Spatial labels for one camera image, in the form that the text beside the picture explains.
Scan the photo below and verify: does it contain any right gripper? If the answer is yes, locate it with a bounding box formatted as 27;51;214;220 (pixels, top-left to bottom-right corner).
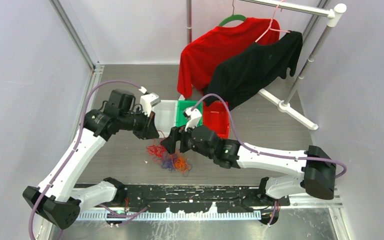
160;119;215;160

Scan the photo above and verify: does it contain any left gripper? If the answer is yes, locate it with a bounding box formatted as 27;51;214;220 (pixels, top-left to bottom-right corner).
118;106;159;140

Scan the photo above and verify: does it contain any cable pile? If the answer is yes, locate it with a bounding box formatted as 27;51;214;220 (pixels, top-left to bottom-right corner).
145;130;194;178

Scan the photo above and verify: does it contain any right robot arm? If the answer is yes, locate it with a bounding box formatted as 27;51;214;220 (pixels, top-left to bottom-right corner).
161;125;338;206

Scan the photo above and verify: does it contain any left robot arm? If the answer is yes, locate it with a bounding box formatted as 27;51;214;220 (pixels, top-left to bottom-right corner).
22;89;161;230

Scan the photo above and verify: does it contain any green plastic bin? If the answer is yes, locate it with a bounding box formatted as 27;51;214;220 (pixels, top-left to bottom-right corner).
175;100;204;128

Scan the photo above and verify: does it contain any white plastic bin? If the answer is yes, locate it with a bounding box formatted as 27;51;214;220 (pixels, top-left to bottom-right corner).
152;100;178;139

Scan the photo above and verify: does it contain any red plastic bin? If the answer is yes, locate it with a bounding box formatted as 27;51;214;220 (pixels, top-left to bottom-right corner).
203;101;230;139

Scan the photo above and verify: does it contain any red t-shirt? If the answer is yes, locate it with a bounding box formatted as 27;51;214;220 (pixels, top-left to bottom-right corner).
177;17;281;99

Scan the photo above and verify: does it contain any black t-shirt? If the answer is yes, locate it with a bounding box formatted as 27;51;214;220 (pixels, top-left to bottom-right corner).
203;31;303;110

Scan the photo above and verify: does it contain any green clothes hanger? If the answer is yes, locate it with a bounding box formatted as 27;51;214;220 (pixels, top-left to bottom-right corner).
218;0;247;27

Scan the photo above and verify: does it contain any pink clothes hanger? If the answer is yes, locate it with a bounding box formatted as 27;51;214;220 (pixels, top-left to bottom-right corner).
254;0;290;43

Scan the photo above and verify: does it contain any white clothes rack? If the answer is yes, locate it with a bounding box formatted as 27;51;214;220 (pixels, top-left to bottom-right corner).
178;0;348;131

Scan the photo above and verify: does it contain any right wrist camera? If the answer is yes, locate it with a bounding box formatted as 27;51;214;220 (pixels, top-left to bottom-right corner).
183;107;202;131

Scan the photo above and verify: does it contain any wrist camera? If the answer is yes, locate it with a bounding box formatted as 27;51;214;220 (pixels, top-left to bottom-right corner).
183;107;202;131
140;93;161;117

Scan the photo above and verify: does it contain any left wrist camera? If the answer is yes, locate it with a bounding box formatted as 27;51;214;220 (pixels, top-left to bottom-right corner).
140;93;161;117

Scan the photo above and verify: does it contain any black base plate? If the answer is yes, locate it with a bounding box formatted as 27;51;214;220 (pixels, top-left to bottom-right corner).
104;184;274;214

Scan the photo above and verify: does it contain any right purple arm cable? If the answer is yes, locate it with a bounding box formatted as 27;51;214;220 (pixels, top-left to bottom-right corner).
190;93;348;180

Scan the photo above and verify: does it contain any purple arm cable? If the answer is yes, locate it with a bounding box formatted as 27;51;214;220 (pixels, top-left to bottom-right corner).
190;93;348;180
28;79;148;240

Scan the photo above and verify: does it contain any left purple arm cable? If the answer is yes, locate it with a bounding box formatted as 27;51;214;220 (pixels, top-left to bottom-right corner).
28;79;148;240

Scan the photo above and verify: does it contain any white cable duct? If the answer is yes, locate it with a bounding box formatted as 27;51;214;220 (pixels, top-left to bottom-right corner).
76;209;262;222

